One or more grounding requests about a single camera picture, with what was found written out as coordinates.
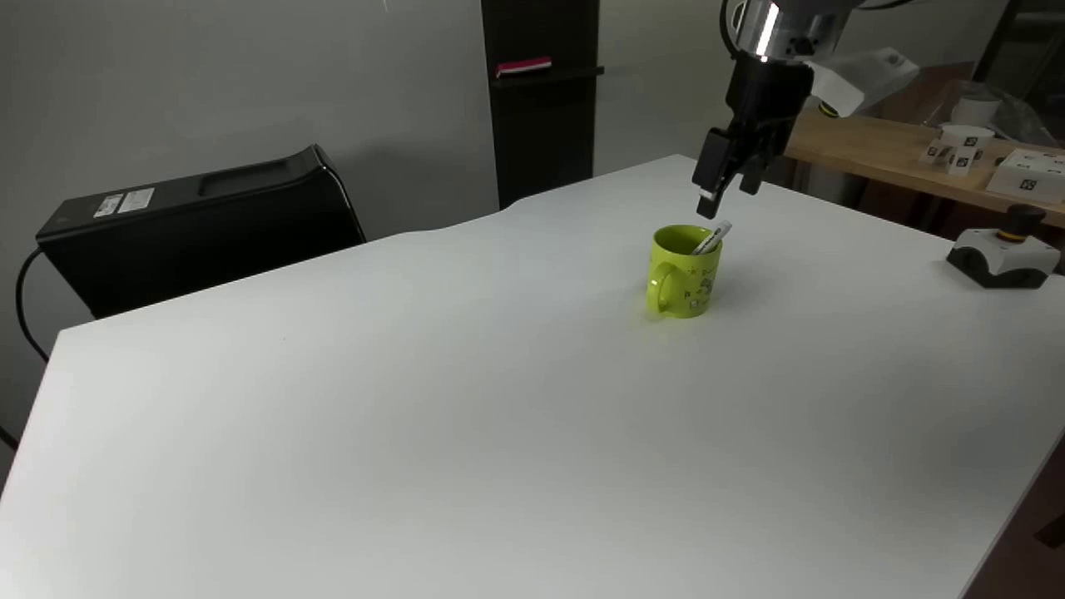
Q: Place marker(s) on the green printed mug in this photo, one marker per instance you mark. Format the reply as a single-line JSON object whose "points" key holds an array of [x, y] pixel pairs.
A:
{"points": [[684, 284]]}

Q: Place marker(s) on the large white tagged box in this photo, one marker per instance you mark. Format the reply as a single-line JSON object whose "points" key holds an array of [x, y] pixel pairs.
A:
{"points": [[1031, 174]]}

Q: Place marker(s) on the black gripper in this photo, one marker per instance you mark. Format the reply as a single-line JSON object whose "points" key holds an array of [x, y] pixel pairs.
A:
{"points": [[768, 104]]}

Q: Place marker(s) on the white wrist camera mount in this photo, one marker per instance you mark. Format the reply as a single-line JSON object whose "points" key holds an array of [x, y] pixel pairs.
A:
{"points": [[838, 89]]}

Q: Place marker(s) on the white marker with blue cap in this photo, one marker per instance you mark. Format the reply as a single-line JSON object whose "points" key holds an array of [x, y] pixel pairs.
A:
{"points": [[713, 236]]}

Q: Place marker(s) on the black computer case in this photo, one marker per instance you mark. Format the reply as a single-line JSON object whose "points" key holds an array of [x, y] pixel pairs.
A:
{"points": [[187, 229]]}

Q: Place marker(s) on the wooden side table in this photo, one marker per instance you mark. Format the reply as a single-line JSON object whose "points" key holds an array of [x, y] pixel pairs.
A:
{"points": [[877, 150]]}

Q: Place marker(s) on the pink item on shelf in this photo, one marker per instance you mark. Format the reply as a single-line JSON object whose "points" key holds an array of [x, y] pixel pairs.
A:
{"points": [[520, 69]]}

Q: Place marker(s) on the clear plastic bag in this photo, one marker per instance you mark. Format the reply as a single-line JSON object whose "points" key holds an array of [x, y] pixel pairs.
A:
{"points": [[1017, 110]]}

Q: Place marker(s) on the small white tagged box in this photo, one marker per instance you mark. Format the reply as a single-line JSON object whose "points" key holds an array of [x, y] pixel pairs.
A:
{"points": [[959, 149]]}

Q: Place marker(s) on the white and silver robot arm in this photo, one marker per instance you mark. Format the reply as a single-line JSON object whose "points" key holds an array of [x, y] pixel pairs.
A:
{"points": [[785, 29]]}

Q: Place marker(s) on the black tall shelf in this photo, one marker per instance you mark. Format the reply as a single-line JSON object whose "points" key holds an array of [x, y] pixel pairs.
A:
{"points": [[543, 110]]}

